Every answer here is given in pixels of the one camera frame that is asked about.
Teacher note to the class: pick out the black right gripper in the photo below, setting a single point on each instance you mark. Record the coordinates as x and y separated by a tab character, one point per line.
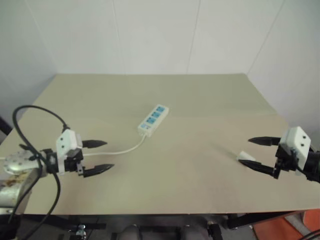
285	160

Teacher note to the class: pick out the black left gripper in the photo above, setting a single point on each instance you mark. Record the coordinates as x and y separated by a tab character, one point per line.
72	163

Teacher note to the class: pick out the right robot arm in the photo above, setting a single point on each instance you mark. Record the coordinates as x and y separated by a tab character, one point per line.
313	165

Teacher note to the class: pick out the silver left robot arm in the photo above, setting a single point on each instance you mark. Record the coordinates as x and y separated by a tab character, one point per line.
15	165

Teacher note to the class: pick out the white plug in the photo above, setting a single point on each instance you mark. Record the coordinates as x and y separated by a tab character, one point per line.
245	156

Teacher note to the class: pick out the white power strip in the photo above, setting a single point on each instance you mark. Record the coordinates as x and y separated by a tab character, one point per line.
152	120

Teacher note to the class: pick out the orange object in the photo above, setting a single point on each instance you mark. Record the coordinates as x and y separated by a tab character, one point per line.
277	226

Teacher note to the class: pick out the small metal clamp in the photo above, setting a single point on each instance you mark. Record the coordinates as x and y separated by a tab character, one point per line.
81	229

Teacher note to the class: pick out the dark rounded shape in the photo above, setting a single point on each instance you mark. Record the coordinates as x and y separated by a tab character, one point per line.
133	233

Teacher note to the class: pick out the black object beside table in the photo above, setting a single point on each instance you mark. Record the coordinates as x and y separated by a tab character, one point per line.
4	128

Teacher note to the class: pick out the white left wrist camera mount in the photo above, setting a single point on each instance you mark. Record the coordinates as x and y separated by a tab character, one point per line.
65	141

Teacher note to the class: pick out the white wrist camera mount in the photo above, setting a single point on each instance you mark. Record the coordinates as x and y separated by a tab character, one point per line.
297	140
65	141

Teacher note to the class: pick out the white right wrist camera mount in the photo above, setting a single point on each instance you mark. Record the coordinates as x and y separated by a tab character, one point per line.
297	140

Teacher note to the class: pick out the black table frame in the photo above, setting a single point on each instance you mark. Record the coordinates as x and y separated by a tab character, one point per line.
162	220

